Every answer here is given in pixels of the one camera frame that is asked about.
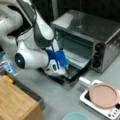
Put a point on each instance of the teal bowl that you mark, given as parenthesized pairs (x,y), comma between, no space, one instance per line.
(76,116)

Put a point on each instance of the silver toaster oven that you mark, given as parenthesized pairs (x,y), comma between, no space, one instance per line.
(87,39)

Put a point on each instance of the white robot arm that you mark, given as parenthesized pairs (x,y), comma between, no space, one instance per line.
(28,40)

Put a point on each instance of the pink frying pan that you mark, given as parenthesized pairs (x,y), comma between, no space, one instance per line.
(102,95)

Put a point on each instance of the wooden shelf cabinet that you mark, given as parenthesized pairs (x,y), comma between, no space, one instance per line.
(16,105)

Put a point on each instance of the toaster oven glass door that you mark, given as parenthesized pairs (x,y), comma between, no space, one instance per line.
(75,68)

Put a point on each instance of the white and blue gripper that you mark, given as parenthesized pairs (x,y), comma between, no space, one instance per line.
(56,63)

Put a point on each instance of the blue plastic bottle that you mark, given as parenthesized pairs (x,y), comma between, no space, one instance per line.
(8,67)

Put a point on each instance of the white induction cooker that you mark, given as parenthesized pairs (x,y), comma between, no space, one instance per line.
(111,114)

